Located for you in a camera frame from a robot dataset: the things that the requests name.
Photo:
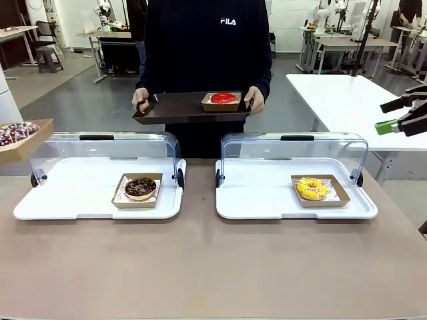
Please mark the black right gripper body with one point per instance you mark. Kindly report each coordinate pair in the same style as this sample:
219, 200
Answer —
419, 110

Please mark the white plastic bag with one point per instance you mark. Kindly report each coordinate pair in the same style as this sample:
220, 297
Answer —
88, 23

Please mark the person's left forearm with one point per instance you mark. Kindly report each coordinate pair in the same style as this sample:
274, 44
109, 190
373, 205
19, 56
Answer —
263, 78

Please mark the bystander in dark clothes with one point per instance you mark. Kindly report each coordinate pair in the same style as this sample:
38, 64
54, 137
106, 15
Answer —
138, 26

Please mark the dark brown serving tray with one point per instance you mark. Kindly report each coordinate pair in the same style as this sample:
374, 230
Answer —
177, 108

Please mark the red glazed donut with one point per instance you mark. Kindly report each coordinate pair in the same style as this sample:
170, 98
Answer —
223, 98
220, 107

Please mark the white cylindrical air purifier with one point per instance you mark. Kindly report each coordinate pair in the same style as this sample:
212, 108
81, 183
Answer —
6, 100

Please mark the wooden top background desk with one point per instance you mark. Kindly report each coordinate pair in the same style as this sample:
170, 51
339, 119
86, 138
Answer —
113, 36

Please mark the yellow donut in box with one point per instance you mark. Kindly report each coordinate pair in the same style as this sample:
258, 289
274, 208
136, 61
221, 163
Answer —
340, 196

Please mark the black tripod stand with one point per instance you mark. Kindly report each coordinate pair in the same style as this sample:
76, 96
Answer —
365, 36

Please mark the grey top background table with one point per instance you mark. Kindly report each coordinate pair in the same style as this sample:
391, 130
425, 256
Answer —
347, 45

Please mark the white top background desk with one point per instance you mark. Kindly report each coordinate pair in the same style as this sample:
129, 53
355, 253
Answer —
16, 31

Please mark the yellow sprinkled donut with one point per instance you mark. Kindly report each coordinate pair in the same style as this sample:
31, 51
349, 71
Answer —
312, 189

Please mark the person's right hand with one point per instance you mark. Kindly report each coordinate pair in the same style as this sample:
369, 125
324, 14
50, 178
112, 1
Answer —
140, 95

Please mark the chocolate donut in box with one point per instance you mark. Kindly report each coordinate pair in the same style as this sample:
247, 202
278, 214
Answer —
133, 205

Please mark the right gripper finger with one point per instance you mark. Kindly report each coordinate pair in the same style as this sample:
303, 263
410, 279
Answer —
387, 128
397, 104

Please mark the person's right forearm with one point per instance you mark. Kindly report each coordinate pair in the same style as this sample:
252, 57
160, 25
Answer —
143, 78

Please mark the background worker dark clothes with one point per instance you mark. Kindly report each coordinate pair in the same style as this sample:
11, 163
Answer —
408, 13

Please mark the person's left hand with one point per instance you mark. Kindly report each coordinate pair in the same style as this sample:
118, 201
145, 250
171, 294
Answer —
258, 100

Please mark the clear display lid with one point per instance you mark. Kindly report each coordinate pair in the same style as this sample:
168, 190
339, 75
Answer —
106, 146
293, 150

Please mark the chocolate donut gold sprinkles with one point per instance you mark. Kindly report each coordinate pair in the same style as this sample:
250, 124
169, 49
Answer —
140, 188

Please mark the white display tray base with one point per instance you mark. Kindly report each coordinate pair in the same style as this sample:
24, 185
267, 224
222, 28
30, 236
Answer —
83, 200
260, 200

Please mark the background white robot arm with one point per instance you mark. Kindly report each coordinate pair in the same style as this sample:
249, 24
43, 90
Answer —
322, 16
102, 15

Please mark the grey plastic stool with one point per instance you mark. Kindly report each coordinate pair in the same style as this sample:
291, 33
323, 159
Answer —
50, 56

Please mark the person in navy sweater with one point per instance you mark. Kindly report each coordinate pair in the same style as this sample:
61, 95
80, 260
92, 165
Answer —
207, 56

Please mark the white printed paper liner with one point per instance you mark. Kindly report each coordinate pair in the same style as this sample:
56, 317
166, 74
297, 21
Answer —
121, 198
333, 193

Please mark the chocolate donut colourful sprinkles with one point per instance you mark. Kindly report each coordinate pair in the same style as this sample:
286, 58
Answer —
16, 133

